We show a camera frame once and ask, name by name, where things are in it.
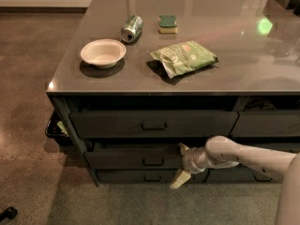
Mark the green soda can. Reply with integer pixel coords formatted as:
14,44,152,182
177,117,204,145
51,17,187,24
121,15,143,43

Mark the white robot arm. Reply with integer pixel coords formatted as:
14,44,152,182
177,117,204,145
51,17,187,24
170,136,300,225

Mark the white paper bowl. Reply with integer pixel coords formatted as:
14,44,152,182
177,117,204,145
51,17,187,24
80,39,127,68

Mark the black bin beside cabinet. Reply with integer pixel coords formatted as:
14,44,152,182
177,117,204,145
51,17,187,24
45,112,72,146

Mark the green chip bag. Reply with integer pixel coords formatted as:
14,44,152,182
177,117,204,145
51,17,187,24
150,40,218,79

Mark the green yellow sponge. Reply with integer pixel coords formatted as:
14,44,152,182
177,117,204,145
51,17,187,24
158,15,178,34

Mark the grey drawer cabinet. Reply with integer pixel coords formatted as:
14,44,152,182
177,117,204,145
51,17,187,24
47,0,300,183

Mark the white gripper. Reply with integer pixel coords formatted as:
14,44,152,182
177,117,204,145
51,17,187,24
170,142,208,189

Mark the black object on floor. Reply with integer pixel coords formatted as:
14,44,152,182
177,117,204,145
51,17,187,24
0,207,18,221

